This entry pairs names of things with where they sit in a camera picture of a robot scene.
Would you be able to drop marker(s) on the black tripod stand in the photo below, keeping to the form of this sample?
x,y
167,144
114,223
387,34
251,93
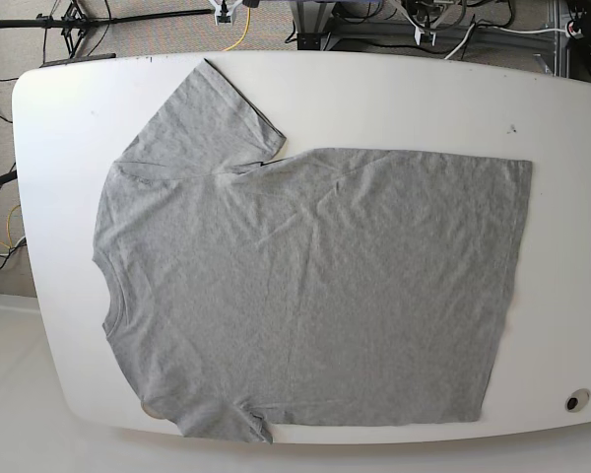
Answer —
x,y
83,34

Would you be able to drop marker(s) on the grey aluminium frame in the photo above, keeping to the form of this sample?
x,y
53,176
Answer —
x,y
317,29

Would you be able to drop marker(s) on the grey T-shirt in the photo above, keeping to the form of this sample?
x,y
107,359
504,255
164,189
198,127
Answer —
x,y
337,287

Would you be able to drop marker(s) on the right table grommet hole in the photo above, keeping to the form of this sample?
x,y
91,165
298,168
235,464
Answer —
x,y
577,400

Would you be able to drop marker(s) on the left table grommet hole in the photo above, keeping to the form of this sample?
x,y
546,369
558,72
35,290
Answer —
x,y
149,411

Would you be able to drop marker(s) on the table grommet hole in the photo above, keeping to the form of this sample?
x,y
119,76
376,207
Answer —
x,y
577,400
149,411

